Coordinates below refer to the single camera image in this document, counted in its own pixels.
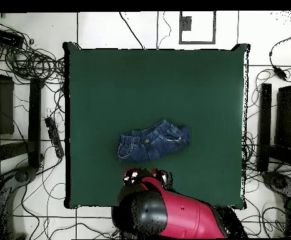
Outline dark green table cloth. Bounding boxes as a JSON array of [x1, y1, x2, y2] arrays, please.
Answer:
[[63, 42, 250, 210]]

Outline blue denim jeans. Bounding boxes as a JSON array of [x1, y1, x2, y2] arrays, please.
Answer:
[[115, 119, 192, 164]]

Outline grey square frame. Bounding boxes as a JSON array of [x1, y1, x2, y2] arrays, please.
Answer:
[[178, 11, 217, 45]]

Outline black box with cables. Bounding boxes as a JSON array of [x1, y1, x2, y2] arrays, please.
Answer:
[[0, 27, 24, 48]]

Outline black power adapter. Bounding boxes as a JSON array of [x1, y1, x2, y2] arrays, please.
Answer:
[[272, 65, 289, 81]]

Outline black stand frame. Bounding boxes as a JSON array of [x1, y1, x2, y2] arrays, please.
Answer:
[[257, 63, 291, 176], [0, 56, 46, 173]]

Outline tangle of black cables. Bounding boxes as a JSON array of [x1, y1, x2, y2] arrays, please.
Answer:
[[0, 18, 66, 86]]

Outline black power strip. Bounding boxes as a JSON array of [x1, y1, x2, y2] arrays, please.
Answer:
[[44, 117, 65, 159]]

